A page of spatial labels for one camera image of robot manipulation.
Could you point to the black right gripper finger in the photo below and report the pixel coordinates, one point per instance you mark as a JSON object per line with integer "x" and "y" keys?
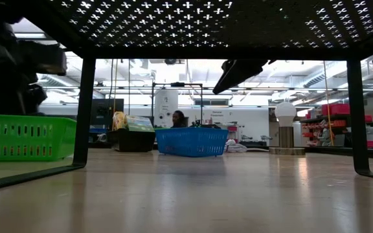
{"x": 238, "y": 71}

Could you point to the black perforated metal stand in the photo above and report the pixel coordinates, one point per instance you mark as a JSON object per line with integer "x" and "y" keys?
{"x": 206, "y": 53}

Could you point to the blue plastic basket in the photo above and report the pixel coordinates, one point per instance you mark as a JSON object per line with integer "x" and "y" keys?
{"x": 191, "y": 140}

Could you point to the green plastic basket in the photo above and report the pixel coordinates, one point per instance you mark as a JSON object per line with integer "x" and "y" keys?
{"x": 28, "y": 152}

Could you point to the pale green landscape box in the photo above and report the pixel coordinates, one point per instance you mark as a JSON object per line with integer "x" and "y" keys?
{"x": 139, "y": 124}

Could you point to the yellow crayon box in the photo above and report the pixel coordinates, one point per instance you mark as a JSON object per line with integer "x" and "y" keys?
{"x": 119, "y": 121}

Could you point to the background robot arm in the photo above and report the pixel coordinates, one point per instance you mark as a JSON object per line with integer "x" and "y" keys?
{"x": 206, "y": 124}

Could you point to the black desk tray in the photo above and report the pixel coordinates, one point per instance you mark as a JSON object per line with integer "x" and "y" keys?
{"x": 131, "y": 142}

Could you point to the bulb lamp on wooden base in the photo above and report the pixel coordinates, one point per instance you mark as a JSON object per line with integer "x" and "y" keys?
{"x": 285, "y": 113}

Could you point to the person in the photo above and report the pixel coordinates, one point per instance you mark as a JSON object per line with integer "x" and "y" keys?
{"x": 178, "y": 119}

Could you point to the white pillar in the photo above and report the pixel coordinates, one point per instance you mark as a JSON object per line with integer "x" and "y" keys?
{"x": 166, "y": 103}

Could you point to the dark storage shelf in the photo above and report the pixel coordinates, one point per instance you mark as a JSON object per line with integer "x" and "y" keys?
{"x": 329, "y": 117}

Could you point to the red storage bin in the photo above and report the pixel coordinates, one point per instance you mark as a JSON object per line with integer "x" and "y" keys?
{"x": 335, "y": 109}

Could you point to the black background monitor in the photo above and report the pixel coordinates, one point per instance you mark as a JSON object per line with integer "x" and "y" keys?
{"x": 107, "y": 111}

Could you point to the black background frame rig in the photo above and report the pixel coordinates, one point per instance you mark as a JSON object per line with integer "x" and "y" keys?
{"x": 177, "y": 84}

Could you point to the black aluminium table frame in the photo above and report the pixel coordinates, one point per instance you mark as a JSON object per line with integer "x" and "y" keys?
{"x": 329, "y": 151}

